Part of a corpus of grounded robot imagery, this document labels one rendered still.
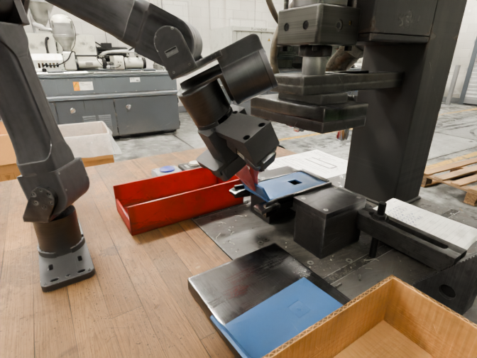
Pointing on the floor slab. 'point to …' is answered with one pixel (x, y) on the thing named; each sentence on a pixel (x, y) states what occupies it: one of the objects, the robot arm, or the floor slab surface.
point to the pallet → (458, 170)
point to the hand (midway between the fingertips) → (252, 185)
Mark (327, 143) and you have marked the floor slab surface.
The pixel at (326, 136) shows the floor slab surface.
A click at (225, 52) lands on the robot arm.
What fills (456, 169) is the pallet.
